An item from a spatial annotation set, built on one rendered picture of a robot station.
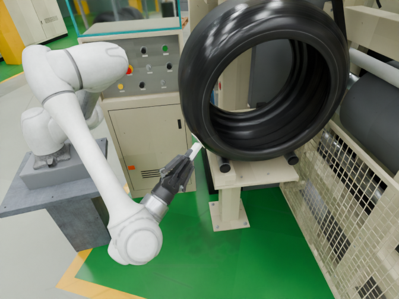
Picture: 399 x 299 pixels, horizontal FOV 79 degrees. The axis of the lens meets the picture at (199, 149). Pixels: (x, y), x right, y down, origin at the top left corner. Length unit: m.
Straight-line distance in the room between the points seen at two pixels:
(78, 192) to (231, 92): 0.93
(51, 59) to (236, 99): 0.78
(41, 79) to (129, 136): 0.96
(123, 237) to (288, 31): 0.67
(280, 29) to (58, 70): 0.65
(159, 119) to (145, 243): 1.15
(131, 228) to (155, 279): 1.18
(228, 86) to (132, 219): 0.79
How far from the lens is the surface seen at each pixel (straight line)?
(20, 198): 1.56
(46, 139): 1.43
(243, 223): 1.89
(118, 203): 0.63
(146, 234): 0.57
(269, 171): 1.12
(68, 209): 1.66
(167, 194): 0.78
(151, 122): 1.64
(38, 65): 0.88
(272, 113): 1.19
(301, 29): 0.78
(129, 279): 1.79
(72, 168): 1.43
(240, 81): 1.19
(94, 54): 0.90
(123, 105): 1.61
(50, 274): 2.02
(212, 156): 1.08
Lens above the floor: 1.56
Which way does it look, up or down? 38 degrees down
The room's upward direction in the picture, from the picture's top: 4 degrees counter-clockwise
